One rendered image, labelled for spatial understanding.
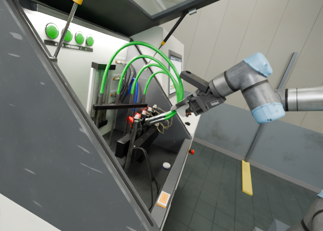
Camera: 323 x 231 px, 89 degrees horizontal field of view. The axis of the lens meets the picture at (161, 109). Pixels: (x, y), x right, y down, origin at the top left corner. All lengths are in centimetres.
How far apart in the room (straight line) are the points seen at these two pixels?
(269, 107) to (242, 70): 12
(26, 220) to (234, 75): 85
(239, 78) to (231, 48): 260
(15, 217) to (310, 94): 106
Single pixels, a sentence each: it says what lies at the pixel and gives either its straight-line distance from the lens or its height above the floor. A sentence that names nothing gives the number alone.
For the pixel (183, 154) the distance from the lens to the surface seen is 87.
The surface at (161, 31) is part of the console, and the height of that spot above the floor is 152.
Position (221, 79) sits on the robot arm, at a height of 136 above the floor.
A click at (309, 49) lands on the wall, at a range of 322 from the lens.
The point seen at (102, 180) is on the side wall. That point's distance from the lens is 48.
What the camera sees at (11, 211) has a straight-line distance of 88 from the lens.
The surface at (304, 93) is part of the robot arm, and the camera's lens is 64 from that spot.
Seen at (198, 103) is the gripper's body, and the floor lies 126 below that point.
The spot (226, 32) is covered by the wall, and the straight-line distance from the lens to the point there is 318.
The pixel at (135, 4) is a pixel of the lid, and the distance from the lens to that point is 86.
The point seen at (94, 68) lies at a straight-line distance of 86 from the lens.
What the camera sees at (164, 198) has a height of 96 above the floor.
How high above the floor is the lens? 138
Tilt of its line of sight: 17 degrees down
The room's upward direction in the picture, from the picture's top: 14 degrees clockwise
